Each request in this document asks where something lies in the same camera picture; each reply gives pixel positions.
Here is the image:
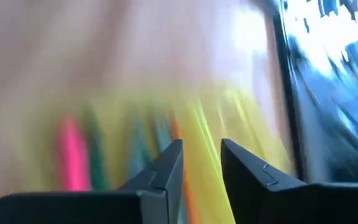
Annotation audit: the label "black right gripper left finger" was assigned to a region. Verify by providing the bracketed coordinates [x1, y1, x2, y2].
[0, 139, 185, 224]

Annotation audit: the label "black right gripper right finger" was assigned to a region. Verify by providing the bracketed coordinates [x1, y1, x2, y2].
[221, 139, 358, 224]

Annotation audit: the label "dark green marker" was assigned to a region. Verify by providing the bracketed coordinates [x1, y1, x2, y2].
[82, 108, 110, 191]

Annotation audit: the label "pink marker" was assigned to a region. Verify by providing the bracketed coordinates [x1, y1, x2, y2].
[56, 114, 91, 192]

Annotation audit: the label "coloured pencils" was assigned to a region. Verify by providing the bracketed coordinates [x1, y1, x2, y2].
[127, 121, 152, 178]

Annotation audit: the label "yellow translucent supply box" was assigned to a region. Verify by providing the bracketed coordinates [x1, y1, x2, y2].
[20, 80, 295, 224]

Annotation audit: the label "orange pencil with red eraser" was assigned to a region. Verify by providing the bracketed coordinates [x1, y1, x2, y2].
[169, 119, 200, 224]

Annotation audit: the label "black table edge rail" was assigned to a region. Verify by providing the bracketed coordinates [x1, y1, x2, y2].
[259, 0, 307, 181]

